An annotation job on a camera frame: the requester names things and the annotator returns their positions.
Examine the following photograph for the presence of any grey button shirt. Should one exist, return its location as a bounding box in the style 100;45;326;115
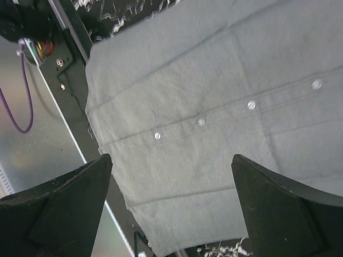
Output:
86;1;342;256

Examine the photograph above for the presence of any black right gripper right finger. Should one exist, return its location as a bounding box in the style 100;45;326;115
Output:
232;154;342;256

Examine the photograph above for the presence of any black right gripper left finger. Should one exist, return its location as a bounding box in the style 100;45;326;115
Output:
1;154;113;256

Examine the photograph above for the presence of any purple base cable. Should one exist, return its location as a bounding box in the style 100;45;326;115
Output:
0;39;35;134

